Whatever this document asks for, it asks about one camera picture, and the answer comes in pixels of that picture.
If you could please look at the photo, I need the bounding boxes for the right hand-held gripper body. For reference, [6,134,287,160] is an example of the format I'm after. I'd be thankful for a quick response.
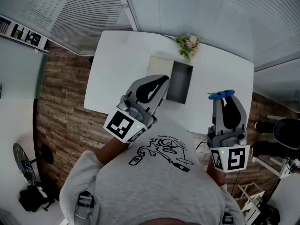
[206,126,250,173]

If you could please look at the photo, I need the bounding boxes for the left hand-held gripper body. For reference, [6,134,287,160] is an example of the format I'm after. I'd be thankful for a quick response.
[103,95,158,143]

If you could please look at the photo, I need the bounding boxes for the grey box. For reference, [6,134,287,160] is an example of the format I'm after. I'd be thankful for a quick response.
[165,60,194,105]

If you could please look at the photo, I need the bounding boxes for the blue-handled scissors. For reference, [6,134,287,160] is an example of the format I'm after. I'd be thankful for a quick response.
[206,89,236,101]

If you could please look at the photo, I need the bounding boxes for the person's left forearm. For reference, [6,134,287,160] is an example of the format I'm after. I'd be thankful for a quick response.
[95,136,131,166]

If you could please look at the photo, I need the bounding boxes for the person's right forearm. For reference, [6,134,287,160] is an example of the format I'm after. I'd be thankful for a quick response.
[205,164,227,187]

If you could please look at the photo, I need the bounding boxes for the beige box lid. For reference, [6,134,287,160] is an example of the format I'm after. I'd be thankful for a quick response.
[146,55,175,80]

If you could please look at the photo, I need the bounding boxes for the black office chair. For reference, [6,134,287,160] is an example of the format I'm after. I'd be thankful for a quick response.
[273,117,300,150]

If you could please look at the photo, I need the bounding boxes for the white side desk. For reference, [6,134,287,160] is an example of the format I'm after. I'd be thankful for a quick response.
[254,156,300,179]

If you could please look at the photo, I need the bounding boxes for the artificial flower bouquet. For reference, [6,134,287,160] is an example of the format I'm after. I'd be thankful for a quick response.
[173,34,203,63]

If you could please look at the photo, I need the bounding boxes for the black backpack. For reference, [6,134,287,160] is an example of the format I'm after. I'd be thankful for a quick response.
[264,204,281,225]

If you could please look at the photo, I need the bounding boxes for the person's grey printed T-shirt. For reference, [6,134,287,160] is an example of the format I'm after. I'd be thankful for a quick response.
[60,116,246,225]

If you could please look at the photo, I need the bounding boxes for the round black marble side table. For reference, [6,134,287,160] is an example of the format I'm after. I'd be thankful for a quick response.
[13,142,55,188]

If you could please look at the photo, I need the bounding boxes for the black bag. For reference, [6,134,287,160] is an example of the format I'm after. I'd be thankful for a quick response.
[18,184,56,213]

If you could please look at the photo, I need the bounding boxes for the black and white shelf unit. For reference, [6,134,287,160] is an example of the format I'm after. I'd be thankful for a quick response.
[0,15,50,53]

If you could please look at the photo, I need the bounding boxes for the white frame rack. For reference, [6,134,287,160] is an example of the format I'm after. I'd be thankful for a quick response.
[234,181,267,224]

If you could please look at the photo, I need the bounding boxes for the grey shoulder strap buckle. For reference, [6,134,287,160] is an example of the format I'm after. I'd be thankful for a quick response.
[221,211,234,225]
[74,191,96,225]

